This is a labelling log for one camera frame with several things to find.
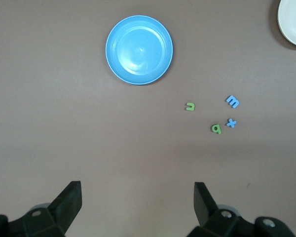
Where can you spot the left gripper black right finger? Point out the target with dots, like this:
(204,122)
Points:
(212,217)

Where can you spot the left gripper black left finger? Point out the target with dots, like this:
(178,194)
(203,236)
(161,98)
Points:
(59,212)

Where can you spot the green lowercase letter b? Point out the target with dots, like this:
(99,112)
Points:
(219,130)

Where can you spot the blue lowercase letter x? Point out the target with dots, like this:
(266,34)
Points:
(231,123)

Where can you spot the green lowercase letter u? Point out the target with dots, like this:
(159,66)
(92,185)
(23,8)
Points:
(190,109)

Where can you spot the blue lowercase letter m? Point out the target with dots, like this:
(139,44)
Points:
(230,98)

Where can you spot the brown table cloth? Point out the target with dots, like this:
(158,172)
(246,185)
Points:
(64,123)

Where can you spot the blue plastic plate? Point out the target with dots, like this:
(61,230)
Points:
(139,49)

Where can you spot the beige plastic plate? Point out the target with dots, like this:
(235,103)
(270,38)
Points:
(294,22)

